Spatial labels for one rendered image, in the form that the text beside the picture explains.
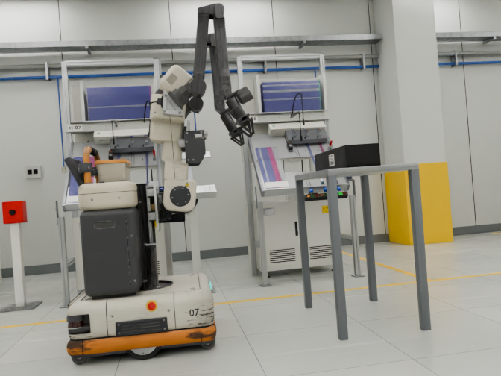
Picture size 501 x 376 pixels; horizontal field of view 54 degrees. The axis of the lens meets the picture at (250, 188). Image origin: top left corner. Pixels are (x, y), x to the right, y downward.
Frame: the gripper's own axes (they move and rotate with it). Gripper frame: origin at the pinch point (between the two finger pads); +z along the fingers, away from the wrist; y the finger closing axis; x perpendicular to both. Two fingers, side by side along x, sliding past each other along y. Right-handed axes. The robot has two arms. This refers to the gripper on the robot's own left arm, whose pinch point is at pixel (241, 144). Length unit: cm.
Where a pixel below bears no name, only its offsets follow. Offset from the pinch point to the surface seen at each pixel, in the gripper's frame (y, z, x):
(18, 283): 95, 1, 180
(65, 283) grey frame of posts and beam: 85, 18, 149
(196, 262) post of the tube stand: 91, 56, 63
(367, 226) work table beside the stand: 9, 82, -42
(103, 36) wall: 282, -188, 32
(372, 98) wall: 291, 27, -207
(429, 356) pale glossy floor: -91, 115, -8
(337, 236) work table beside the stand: -57, 61, -8
